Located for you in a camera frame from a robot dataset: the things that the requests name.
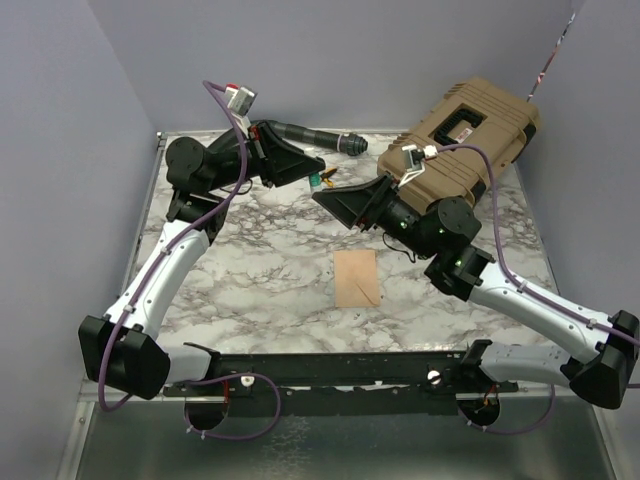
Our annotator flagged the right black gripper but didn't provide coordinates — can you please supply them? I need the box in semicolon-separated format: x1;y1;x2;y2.
313;171;437;261

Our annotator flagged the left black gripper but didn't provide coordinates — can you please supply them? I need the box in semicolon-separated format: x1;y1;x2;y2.
206;119;325;192

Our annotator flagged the small green glue stick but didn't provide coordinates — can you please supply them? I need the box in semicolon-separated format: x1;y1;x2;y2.
308;173;322;192

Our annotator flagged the pink tan envelope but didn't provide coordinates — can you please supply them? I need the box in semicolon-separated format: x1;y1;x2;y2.
333;249;381;308

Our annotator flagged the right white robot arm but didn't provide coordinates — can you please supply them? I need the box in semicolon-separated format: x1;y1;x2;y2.
312;175;639;410

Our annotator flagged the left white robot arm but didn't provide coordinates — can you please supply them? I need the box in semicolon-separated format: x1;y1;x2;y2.
78;121;326;399

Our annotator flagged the small yellow black tool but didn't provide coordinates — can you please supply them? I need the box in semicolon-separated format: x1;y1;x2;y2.
320;168;338;188

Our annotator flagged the tan plastic toolbox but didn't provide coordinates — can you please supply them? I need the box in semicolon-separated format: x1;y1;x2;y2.
377;76;540;213

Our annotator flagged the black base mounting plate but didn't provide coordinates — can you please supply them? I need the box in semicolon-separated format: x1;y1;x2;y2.
163;340;518;417

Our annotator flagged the dark grey flexible hose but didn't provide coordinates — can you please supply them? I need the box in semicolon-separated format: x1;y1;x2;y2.
207;119;370;157

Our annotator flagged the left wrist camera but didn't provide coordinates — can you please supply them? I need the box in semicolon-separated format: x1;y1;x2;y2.
224;84;257;128

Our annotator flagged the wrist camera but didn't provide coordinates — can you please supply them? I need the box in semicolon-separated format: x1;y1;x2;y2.
399;144;438;188
224;84;257;128

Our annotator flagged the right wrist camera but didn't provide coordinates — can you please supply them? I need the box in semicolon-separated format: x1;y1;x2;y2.
399;144;438;188

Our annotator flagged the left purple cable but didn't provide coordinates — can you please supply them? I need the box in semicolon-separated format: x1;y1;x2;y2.
97;79;284;442

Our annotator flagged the purple cable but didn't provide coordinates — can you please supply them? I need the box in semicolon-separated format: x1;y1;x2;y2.
97;79;284;442
424;143;640;435

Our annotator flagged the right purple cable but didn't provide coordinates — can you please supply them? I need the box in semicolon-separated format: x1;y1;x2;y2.
424;143;640;435

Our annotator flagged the striped cord in corner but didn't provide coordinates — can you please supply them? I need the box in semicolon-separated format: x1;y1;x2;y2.
525;12;577;104

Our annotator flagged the aluminium rail frame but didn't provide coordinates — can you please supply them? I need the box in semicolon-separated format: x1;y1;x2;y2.
55;132;621;480

